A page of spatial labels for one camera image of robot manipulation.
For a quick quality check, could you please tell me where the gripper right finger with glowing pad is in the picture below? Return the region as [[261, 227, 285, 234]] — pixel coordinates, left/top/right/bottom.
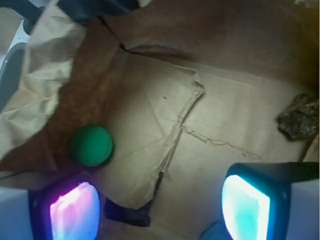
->
[[221, 162, 320, 240]]

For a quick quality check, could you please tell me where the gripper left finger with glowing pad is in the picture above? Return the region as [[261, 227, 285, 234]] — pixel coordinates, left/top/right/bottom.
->
[[0, 172, 101, 240]]

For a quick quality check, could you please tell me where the green ball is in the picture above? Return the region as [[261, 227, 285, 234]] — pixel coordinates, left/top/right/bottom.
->
[[70, 125, 114, 167]]

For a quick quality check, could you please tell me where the blue plastic bottle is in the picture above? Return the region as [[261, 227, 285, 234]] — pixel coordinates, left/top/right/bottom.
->
[[199, 221, 230, 240]]

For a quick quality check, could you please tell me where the brown rock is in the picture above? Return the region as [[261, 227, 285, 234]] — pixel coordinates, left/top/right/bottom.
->
[[277, 93, 320, 140]]

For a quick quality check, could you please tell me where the brown paper bag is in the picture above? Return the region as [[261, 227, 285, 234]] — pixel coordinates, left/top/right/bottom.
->
[[0, 0, 320, 240]]

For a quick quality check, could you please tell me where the white plastic bin lid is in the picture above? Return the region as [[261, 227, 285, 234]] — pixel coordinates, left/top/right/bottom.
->
[[0, 19, 31, 112]]

